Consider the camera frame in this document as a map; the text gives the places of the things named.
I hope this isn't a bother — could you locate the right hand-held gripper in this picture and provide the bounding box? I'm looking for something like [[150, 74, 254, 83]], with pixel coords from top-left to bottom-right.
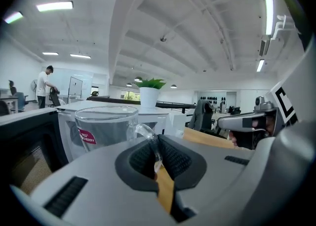
[[217, 50, 313, 150]]

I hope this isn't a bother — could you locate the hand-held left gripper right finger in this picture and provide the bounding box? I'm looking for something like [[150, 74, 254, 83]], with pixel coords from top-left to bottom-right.
[[159, 122, 310, 226]]

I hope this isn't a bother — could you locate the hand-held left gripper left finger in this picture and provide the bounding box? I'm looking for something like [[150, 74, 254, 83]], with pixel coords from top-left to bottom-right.
[[9, 135, 178, 226]]

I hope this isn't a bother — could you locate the clear glass mug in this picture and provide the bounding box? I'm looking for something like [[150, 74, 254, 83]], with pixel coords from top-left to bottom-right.
[[75, 105, 164, 174]]

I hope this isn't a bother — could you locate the white microwave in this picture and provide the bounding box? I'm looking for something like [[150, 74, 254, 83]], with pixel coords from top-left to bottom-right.
[[0, 100, 188, 196]]

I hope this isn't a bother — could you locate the black chair holding jacket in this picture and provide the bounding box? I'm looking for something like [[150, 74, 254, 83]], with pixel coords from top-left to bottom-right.
[[196, 100, 218, 134]]

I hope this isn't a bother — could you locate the grey jacket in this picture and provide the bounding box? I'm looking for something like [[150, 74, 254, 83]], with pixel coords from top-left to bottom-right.
[[189, 99, 215, 132]]

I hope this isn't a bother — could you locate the black metal railing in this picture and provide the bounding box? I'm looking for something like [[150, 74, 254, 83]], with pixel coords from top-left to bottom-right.
[[86, 95, 198, 116]]

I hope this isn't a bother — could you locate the ceiling air vent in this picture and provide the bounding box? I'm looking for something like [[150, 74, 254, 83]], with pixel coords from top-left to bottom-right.
[[259, 39, 270, 57]]

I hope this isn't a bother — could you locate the green plant in white pot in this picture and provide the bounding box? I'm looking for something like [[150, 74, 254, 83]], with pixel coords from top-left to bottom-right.
[[134, 78, 166, 109]]

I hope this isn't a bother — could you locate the black office chair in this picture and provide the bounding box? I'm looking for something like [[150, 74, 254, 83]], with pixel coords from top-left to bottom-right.
[[8, 80, 18, 96], [48, 87, 62, 107]]

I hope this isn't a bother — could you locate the rolling whiteboard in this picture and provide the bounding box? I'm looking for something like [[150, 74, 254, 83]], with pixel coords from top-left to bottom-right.
[[68, 76, 83, 98]]

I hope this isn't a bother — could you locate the blue office chair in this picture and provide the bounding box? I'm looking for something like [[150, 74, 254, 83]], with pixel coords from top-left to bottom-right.
[[13, 91, 30, 113]]

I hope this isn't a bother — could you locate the standing floor fan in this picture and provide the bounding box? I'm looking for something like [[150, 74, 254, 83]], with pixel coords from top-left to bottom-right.
[[30, 79, 40, 102]]

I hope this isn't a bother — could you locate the dark desk with white legs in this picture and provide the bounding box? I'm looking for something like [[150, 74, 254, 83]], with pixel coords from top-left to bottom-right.
[[0, 95, 20, 114]]

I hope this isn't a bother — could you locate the small grey gripper camera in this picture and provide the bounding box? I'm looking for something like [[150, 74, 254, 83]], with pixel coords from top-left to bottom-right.
[[253, 95, 267, 110]]

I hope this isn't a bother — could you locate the white ceiling bracket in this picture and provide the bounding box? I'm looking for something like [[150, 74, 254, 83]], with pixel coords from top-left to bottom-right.
[[270, 14, 297, 41]]

